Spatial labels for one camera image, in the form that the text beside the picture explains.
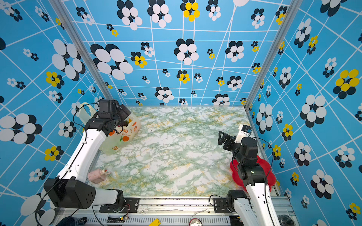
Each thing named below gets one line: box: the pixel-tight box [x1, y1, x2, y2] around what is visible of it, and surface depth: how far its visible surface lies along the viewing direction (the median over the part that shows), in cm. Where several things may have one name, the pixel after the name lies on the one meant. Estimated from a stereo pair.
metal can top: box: [189, 217, 203, 226], surface depth 61 cm
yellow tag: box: [148, 217, 162, 226], surface depth 70 cm
